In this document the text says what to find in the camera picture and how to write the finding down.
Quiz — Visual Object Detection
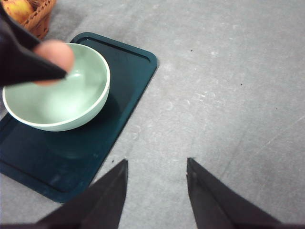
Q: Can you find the brown wicker basket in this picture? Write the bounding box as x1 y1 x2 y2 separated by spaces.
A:
22 0 56 41

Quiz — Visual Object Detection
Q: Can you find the brown egg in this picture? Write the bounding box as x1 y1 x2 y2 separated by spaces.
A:
33 40 75 86

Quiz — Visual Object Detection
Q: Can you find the red yellow apple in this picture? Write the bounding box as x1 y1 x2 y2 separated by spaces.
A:
3 0 33 23

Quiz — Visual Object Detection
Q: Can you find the light green ceramic bowl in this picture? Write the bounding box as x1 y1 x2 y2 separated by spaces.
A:
2 43 111 131

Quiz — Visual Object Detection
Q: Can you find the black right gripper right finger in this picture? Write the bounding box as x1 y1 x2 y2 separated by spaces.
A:
186 158 305 229

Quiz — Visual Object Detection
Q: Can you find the dark green rectangular tray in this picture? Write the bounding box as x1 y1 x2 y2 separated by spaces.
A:
0 32 158 203

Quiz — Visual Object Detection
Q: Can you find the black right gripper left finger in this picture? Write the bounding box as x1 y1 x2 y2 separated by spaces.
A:
29 159 128 229

